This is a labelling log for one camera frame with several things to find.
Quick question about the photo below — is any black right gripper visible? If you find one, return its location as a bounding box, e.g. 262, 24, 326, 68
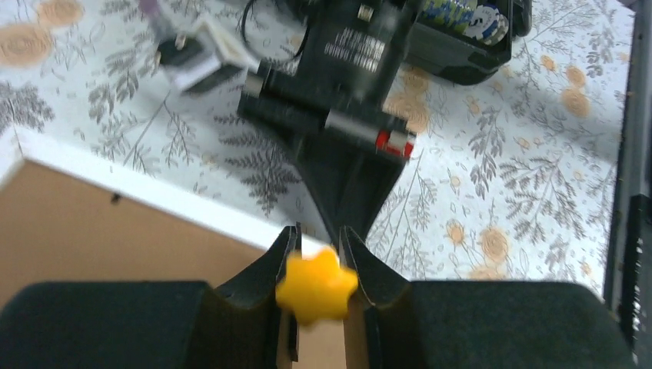
238, 1, 423, 241

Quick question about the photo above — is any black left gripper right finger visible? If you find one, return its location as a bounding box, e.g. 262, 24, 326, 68
340, 228, 642, 368

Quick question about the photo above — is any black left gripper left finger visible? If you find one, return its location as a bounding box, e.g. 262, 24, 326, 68
1, 225, 301, 368

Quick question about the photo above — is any yellow handled screwdriver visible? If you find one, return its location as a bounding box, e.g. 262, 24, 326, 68
275, 248, 358, 326

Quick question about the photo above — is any white picture frame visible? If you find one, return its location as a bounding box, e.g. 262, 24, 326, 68
1, 128, 349, 368

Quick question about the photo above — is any floral patterned table mat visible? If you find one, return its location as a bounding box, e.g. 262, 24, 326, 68
1, 1, 634, 288

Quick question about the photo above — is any black poker chip case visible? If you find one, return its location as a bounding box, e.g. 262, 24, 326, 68
405, 1, 532, 85

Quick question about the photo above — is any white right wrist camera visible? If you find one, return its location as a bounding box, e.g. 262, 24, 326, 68
149, 13, 260, 94

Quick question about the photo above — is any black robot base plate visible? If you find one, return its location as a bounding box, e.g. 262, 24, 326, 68
604, 1, 651, 367

